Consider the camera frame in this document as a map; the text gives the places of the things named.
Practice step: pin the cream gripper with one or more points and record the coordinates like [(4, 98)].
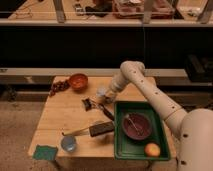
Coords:
[(110, 95)]

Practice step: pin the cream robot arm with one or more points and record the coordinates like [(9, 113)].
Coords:
[(193, 129)]

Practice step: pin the green plastic tray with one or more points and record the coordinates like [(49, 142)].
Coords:
[(126, 148)]

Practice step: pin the dark brown small object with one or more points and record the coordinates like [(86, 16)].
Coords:
[(87, 104)]

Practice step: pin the small metal cup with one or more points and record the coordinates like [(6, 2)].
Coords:
[(108, 100)]

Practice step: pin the orange bowl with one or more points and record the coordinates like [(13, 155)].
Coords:
[(78, 82)]

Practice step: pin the metal spoon in bowl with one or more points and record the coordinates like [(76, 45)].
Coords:
[(130, 120)]

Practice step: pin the maroon bowl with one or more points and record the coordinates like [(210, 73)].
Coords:
[(142, 123)]

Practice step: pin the black handled utensil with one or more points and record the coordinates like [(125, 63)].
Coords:
[(106, 112)]

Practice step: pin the bunch of dark grapes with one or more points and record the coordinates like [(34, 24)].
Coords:
[(58, 86)]

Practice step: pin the small grey towel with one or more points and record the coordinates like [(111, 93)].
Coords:
[(101, 92)]

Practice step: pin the green scrubbing cloth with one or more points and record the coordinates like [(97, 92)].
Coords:
[(45, 152)]

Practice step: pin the red yellow apple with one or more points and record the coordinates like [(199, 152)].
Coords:
[(152, 150)]

